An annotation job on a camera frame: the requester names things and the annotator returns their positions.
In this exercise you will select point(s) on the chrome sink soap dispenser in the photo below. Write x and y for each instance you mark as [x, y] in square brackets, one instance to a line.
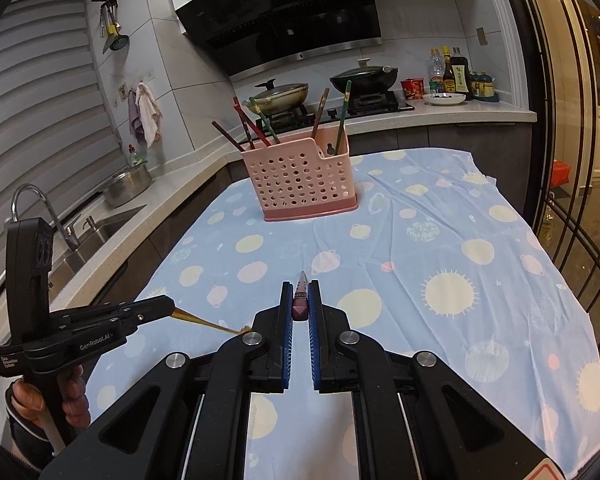
[89, 225]

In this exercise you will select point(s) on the red chopstick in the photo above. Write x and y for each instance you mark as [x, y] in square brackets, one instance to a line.
[243, 122]
[256, 129]

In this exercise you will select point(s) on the chrome kitchen faucet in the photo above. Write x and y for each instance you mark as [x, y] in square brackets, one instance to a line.
[55, 215]

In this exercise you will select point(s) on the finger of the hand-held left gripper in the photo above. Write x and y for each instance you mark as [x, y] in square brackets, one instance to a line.
[145, 312]

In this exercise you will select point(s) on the red food container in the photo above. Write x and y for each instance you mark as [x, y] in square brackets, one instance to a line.
[412, 89]

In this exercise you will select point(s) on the white plate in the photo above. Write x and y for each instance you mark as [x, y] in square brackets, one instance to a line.
[444, 99]

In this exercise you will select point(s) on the white hanging towel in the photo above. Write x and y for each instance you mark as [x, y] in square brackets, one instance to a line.
[149, 115]

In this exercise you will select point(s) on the green chopstick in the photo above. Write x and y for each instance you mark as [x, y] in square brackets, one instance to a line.
[262, 120]
[344, 110]

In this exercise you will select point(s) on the dark brown chopstick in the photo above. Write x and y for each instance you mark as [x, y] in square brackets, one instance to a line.
[226, 135]

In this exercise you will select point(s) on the black gas stove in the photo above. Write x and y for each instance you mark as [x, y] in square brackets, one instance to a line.
[380, 103]

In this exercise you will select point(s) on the wall socket with sticker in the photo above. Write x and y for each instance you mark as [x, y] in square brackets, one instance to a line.
[123, 94]

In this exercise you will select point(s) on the beige wall socket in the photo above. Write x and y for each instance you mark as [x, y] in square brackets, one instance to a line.
[481, 36]

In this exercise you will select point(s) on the black range hood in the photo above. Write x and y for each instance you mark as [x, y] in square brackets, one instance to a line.
[280, 20]

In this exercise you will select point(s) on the purple hanging cloth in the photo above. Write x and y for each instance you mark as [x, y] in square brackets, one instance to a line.
[135, 120]

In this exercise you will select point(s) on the blue planet print tablecloth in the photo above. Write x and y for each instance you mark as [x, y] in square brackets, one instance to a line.
[430, 240]

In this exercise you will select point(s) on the dark slotted ladle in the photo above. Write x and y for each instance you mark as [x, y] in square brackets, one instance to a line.
[119, 42]

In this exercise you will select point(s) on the steel colander bowl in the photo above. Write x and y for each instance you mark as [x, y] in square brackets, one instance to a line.
[127, 187]

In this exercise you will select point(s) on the white window blind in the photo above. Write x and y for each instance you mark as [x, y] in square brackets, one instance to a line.
[35, 110]

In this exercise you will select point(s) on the person's left hand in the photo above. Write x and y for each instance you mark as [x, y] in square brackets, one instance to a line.
[76, 400]

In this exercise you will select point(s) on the yellow cap oil bottle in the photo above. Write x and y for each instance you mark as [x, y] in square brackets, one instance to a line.
[448, 77]

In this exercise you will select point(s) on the person's left forearm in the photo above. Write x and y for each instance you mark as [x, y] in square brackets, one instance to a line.
[25, 447]

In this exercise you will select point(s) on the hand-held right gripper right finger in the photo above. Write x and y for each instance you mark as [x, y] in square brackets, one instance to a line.
[315, 337]

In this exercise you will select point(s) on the small seasoning jars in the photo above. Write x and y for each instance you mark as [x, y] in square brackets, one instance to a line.
[482, 87]

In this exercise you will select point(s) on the beige wok with glass lid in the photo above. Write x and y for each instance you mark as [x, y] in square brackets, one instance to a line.
[285, 96]

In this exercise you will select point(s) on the dark purple chopstick pair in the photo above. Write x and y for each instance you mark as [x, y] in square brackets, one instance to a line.
[301, 302]

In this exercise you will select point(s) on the green dish soap bottle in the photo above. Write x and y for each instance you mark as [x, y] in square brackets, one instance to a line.
[137, 157]

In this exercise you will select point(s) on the white stone kitchen counter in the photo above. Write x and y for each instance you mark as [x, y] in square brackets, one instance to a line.
[480, 115]

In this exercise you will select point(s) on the clear plastic bottle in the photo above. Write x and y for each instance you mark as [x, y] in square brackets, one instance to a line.
[436, 72]

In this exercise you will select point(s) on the gold spoon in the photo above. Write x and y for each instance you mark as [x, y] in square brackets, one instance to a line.
[205, 322]

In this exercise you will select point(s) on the black framed glass door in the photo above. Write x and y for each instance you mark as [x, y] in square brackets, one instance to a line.
[570, 110]

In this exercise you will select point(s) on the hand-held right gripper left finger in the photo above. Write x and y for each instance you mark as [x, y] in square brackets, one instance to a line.
[286, 336]

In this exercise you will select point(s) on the dark soy sauce bottle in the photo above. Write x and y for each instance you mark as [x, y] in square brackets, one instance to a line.
[461, 75]

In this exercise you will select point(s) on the black wok with lid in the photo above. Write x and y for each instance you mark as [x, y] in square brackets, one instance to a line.
[365, 80]

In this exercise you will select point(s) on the pink perforated utensil holder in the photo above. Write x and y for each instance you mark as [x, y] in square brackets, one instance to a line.
[300, 185]

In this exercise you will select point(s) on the stainless steel sink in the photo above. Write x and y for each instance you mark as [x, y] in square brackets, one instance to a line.
[100, 232]

